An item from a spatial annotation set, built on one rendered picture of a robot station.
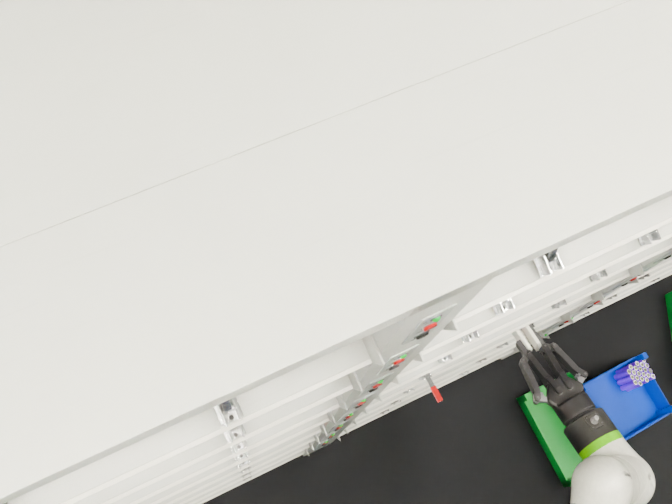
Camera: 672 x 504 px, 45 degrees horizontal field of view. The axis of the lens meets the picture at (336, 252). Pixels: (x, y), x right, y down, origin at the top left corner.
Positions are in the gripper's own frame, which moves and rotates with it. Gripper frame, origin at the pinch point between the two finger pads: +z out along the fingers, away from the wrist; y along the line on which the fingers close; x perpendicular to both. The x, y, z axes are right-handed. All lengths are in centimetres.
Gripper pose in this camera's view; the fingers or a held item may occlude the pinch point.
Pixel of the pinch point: (525, 337)
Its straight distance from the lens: 178.6
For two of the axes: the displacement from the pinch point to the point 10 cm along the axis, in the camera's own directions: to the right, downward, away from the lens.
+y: -9.0, 3.9, -2.2
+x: 0.2, 5.3, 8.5
